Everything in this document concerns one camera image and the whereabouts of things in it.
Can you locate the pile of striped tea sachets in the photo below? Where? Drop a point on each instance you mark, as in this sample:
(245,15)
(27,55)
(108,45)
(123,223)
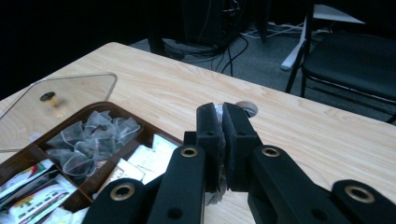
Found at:
(34,196)

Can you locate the white desk frame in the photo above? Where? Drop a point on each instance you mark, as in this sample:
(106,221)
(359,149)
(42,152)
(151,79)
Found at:
(295,56)

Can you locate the clear lid with gold knob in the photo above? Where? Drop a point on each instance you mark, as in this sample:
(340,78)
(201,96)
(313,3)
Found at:
(71,90)

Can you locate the brown compartment tea box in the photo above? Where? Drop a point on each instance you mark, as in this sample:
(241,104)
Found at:
(93,186)

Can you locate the black equipment rack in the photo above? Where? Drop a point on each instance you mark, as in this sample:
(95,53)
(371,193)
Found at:
(211,21)

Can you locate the pile of clear pyramid tea bags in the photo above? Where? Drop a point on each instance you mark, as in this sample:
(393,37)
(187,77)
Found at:
(90,140)

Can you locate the black stand base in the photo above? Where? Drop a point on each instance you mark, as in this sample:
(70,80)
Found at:
(163,43)

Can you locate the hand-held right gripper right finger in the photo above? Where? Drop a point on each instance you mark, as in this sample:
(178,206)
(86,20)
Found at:
(241,140)

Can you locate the pile of white tea packets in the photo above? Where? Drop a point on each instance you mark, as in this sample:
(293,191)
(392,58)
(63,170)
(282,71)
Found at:
(146,161)

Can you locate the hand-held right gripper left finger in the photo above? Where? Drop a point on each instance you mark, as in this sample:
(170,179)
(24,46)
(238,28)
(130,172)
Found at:
(208,137)

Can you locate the black folding chair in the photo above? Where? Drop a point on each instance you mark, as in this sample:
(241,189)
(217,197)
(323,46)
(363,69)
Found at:
(348,59)

